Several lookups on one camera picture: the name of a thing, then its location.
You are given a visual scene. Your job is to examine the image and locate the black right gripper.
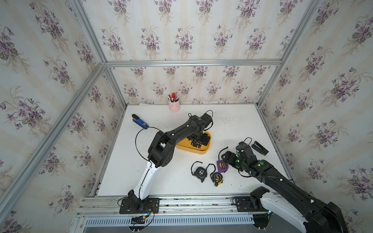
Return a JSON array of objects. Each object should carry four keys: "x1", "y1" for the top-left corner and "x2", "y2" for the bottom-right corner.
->
[{"x1": 220, "y1": 150, "x2": 248, "y2": 171}]

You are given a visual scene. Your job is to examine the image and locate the purple tape measure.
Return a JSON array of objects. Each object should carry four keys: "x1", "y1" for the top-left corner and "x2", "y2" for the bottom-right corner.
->
[{"x1": 217, "y1": 147, "x2": 228, "y2": 173}]

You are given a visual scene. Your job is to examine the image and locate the black grey tape measure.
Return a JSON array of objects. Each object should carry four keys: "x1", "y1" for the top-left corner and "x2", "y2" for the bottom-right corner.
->
[{"x1": 191, "y1": 161, "x2": 207, "y2": 183}]

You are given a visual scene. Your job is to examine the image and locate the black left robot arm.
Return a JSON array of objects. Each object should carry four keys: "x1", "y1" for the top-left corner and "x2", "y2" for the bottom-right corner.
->
[{"x1": 128, "y1": 112, "x2": 213, "y2": 209}]

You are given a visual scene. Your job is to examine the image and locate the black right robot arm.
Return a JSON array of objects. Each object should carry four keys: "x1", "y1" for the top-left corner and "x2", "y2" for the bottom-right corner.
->
[{"x1": 222, "y1": 142, "x2": 348, "y2": 233}]

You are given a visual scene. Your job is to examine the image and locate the yellow storage tray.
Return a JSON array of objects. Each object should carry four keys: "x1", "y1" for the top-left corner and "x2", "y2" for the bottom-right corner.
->
[{"x1": 176, "y1": 132, "x2": 211, "y2": 154}]

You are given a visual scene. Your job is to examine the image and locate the pink pen holder cup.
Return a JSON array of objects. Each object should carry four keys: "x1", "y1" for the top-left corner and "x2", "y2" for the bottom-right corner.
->
[{"x1": 168, "y1": 100, "x2": 181, "y2": 113}]

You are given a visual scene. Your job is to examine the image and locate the red pens in cup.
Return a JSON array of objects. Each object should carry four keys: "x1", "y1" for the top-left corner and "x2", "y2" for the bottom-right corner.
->
[{"x1": 168, "y1": 92, "x2": 180, "y2": 103}]

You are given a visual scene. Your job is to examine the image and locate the blue black stapler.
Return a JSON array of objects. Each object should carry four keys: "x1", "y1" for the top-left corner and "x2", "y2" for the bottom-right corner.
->
[{"x1": 132, "y1": 114, "x2": 149, "y2": 129}]

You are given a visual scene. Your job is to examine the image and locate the small circuit board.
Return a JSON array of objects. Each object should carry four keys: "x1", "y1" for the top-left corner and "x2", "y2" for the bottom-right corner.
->
[{"x1": 131, "y1": 216, "x2": 146, "y2": 225}]

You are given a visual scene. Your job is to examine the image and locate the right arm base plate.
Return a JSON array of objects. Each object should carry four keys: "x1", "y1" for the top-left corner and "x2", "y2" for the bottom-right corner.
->
[{"x1": 232, "y1": 196, "x2": 271, "y2": 213}]

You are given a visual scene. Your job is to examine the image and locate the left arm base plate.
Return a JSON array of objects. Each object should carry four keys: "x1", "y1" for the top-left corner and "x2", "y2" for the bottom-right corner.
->
[{"x1": 119, "y1": 198, "x2": 160, "y2": 214}]

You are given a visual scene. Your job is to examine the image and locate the aluminium mounting rail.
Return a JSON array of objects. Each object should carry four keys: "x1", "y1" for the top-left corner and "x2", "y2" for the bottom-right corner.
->
[{"x1": 70, "y1": 194, "x2": 270, "y2": 233}]

